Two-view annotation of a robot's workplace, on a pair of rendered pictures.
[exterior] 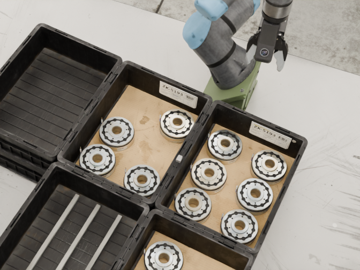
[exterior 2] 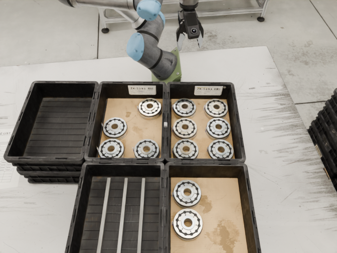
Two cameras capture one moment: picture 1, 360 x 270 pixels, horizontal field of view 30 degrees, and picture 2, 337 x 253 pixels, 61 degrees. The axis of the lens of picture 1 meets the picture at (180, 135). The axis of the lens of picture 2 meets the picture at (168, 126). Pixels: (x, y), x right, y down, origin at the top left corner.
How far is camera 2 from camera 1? 0.75 m
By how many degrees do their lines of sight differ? 11
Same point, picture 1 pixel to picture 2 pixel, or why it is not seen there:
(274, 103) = (192, 79)
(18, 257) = (88, 240)
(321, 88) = (212, 62)
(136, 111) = (120, 111)
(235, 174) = (199, 122)
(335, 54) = not seen: hidden behind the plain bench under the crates
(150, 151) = (142, 130)
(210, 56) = (150, 60)
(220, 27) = (149, 40)
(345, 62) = not seen: hidden behind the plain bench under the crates
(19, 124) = (47, 150)
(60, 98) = (67, 123)
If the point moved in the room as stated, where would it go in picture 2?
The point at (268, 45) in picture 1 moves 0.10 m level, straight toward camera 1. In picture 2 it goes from (194, 25) to (200, 43)
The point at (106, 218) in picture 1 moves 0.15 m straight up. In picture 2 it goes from (135, 184) to (131, 166)
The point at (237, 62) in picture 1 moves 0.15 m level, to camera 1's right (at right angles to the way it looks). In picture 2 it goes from (167, 59) to (195, 52)
